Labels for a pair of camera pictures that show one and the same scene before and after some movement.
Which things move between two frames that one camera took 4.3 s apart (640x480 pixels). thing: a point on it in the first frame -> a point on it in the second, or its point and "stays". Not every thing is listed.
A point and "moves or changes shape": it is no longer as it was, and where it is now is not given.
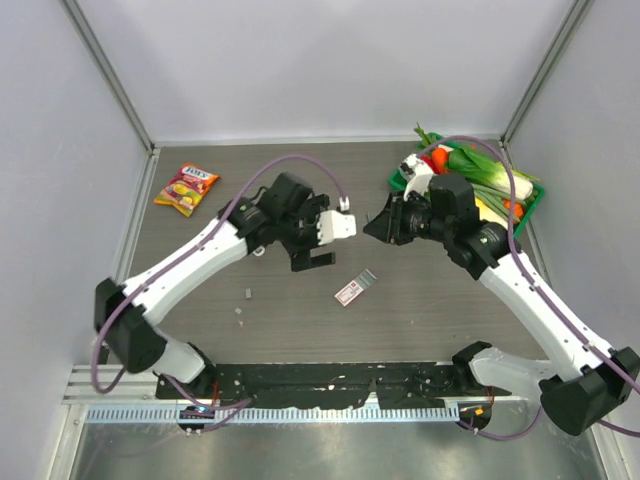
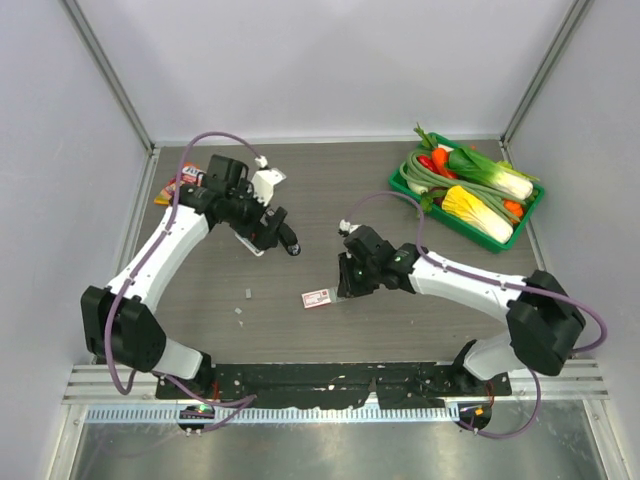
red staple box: [355, 287] moves or changes shape
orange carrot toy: [439, 158] stays
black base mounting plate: [269, 385] stays
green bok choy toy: [484, 169] stays
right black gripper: [384, 226] -> [349, 287]
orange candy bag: [186, 188] stays
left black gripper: [301, 256] -> [262, 236]
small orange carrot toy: [518, 209] stays
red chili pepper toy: [431, 163] stays
